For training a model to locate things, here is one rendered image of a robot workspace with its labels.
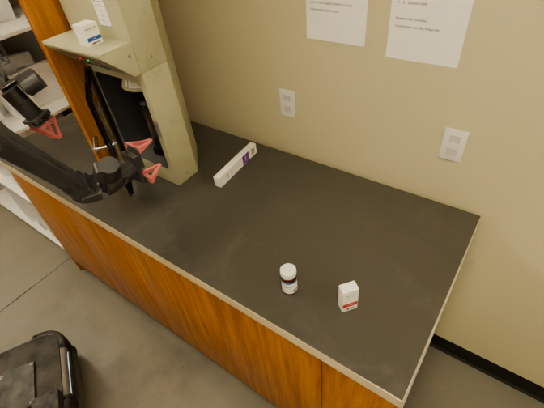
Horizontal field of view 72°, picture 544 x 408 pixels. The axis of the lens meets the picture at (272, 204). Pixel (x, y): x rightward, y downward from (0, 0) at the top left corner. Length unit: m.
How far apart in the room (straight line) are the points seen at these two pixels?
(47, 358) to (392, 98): 1.89
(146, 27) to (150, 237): 0.68
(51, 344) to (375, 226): 1.65
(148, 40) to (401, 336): 1.14
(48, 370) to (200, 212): 1.12
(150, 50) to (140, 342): 1.55
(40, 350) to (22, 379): 0.14
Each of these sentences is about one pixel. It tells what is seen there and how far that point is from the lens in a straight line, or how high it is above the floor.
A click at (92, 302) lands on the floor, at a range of 2.60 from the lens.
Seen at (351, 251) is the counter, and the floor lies 0.94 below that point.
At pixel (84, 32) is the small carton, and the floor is 1.55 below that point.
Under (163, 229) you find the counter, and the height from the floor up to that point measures 0.94.
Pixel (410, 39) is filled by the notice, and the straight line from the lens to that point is 1.24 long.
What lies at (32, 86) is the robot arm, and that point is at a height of 1.41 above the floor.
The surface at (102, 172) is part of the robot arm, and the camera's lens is 1.15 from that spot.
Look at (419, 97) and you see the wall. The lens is 1.30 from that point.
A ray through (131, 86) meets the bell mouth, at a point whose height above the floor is 1.34.
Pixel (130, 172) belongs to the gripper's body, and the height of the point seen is 1.21.
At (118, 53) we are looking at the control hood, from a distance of 1.29.
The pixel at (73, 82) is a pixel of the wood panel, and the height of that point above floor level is 1.33.
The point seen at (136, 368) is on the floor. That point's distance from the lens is 2.25.
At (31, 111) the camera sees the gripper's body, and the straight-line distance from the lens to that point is 1.50.
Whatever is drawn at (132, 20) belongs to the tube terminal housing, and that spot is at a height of 1.56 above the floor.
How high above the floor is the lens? 1.89
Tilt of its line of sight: 43 degrees down
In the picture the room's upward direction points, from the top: 7 degrees counter-clockwise
